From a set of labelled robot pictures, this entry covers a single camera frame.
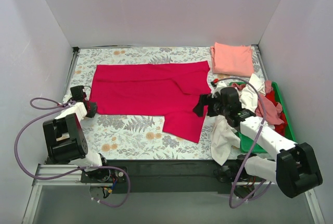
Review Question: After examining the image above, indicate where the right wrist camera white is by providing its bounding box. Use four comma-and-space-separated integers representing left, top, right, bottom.
211, 79, 228, 98

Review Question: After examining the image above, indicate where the magenta red t shirt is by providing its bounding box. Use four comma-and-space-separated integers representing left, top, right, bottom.
90, 61, 211, 143

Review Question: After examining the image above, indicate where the green plastic tray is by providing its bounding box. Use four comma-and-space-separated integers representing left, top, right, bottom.
230, 80, 295, 153

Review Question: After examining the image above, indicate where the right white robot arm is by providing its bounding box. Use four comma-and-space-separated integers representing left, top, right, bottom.
193, 87, 323, 198

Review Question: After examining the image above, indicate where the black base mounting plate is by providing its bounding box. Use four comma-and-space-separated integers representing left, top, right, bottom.
46, 157, 261, 195

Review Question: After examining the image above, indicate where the dusty pink t shirt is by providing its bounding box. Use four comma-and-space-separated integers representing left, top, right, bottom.
231, 80, 287, 130

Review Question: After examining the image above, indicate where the white t shirt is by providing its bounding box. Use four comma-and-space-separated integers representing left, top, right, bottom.
211, 73, 265, 166

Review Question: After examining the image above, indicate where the red t shirt in tray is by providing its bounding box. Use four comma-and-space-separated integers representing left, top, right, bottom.
265, 90, 288, 136

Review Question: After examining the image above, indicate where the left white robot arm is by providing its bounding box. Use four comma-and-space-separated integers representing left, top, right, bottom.
43, 85, 111, 182

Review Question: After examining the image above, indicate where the folded salmon pink t shirt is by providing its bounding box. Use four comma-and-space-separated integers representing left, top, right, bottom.
210, 42, 254, 77

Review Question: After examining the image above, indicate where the floral patterned table mat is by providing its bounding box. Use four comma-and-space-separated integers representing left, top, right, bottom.
49, 45, 263, 161

